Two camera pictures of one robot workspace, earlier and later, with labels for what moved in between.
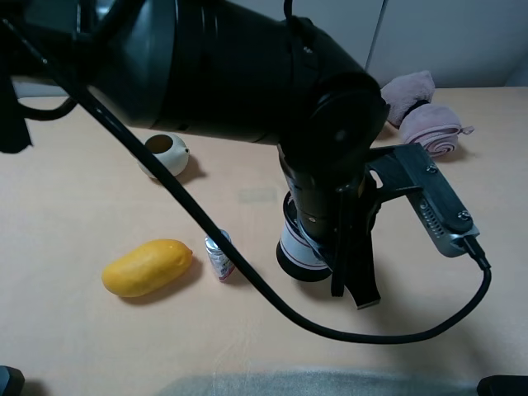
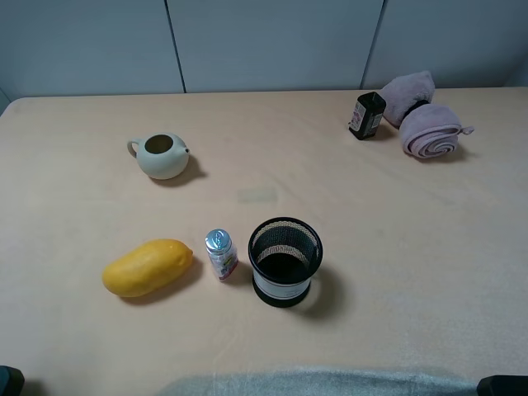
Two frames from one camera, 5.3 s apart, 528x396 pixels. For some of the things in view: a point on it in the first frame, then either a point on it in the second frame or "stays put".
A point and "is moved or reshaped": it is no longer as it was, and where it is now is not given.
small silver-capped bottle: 223,261 stays put
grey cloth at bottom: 326,383 stays put
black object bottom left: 11,381 stays put
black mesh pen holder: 299,257 is moved or reshaped
